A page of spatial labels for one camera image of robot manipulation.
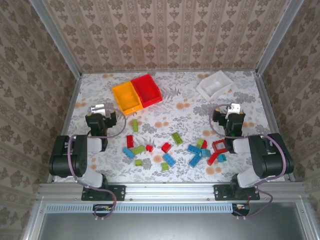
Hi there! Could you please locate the red square lego frame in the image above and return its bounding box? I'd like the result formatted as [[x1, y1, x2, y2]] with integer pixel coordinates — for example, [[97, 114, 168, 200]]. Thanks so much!
[[211, 139, 228, 154]]

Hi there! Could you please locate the yellow plastic bin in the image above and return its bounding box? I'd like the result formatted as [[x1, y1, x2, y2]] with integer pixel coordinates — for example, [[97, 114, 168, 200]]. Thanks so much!
[[111, 81, 144, 116]]

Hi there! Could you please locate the white plastic bin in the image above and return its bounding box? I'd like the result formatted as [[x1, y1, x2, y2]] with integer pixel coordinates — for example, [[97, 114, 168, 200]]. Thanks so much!
[[196, 70, 234, 102]]

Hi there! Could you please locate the red plastic bin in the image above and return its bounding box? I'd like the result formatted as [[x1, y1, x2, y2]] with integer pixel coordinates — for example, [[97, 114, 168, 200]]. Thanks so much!
[[130, 74, 163, 109]]

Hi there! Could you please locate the floral table cover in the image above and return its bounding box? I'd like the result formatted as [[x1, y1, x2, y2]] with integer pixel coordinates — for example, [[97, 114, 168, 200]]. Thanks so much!
[[53, 71, 286, 183]]

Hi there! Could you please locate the grey metal sheet panel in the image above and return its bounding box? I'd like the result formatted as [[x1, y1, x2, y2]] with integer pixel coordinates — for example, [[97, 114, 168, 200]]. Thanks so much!
[[37, 212, 308, 240]]

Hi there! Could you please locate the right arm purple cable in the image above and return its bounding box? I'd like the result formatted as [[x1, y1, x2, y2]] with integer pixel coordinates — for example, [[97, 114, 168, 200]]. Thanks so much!
[[208, 103, 287, 220]]

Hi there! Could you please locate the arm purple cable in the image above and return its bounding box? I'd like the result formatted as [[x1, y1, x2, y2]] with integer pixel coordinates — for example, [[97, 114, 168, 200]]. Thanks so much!
[[67, 106, 127, 221], [208, 103, 287, 220]]

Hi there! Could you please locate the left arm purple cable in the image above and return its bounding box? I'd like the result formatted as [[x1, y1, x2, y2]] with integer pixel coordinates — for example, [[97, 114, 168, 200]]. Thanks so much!
[[67, 106, 127, 221]]

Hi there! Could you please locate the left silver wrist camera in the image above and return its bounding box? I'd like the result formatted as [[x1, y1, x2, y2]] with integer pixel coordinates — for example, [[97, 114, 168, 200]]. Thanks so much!
[[90, 103, 108, 114]]

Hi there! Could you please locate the aluminium table edge rail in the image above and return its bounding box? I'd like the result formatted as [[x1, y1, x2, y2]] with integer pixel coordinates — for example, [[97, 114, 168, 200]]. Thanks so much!
[[254, 72, 296, 182], [47, 73, 83, 183]]

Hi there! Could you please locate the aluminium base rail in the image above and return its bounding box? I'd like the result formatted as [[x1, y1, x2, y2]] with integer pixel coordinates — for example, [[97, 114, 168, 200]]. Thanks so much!
[[37, 181, 310, 201]]

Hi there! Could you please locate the black cable connector box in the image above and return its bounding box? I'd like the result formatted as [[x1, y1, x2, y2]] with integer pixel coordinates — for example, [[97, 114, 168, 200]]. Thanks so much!
[[231, 203, 251, 216], [92, 203, 114, 217]]

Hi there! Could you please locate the aluminium frame post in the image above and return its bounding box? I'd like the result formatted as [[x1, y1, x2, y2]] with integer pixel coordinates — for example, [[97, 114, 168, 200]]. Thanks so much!
[[29, 0, 83, 77], [256, 0, 305, 76]]

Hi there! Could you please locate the grey slotted cable duct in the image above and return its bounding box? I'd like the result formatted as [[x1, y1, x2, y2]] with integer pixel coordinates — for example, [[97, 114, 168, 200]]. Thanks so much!
[[45, 202, 234, 214]]

